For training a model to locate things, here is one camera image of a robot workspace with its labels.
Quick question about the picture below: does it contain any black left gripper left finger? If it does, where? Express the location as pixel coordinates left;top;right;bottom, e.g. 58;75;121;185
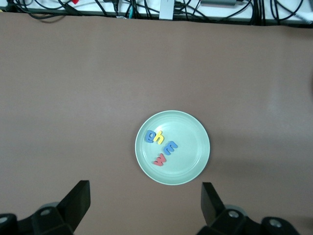
31;180;91;235

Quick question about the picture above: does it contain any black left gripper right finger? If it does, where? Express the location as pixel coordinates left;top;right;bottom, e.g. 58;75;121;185
197;182;247;235

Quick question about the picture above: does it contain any red foam lowercase w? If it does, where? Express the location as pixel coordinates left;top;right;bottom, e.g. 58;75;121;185
153;153;168;167

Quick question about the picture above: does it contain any blue foam lowercase m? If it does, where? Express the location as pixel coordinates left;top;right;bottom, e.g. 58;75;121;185
163;141;179;156

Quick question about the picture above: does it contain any yellow foam lowercase h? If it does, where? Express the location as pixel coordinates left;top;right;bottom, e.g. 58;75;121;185
153;131;165;145

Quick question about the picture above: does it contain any blue foam lowercase a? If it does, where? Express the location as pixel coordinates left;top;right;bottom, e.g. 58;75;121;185
144;129;157;144

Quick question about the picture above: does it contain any green plate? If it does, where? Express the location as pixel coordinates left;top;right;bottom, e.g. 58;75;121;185
134;110;211;186

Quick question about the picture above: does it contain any grey metal box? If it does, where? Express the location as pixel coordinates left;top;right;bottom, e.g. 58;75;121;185
200;0;238;7

